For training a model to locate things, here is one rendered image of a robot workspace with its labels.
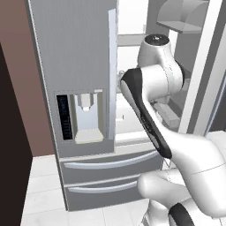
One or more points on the grey fridge drawer front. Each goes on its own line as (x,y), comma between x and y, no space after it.
(97,200)
(97,173)

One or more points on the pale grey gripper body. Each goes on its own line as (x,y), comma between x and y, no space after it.
(120,77)

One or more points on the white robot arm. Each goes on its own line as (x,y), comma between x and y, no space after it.
(191,159)

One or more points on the open grey fridge door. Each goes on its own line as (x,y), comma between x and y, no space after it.
(203,73)

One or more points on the dark brown tall cabinet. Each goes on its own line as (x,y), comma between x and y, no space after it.
(11,147)

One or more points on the grey fridge door bin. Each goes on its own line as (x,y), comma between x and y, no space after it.
(184,16)
(168,114)

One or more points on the grey fridge door with dispenser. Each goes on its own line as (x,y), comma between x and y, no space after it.
(73,53)

